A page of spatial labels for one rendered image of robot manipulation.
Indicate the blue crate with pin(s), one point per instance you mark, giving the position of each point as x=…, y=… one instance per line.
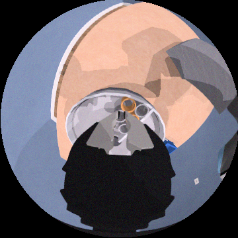
x=170, y=145

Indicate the grey round turntable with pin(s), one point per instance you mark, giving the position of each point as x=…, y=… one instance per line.
x=101, y=103

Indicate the grey metal sleeve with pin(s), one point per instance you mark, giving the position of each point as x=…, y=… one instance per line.
x=121, y=118
x=122, y=129
x=143, y=112

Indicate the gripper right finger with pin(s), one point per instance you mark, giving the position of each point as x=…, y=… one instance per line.
x=141, y=137

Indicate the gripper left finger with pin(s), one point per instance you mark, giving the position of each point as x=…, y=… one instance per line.
x=99, y=135

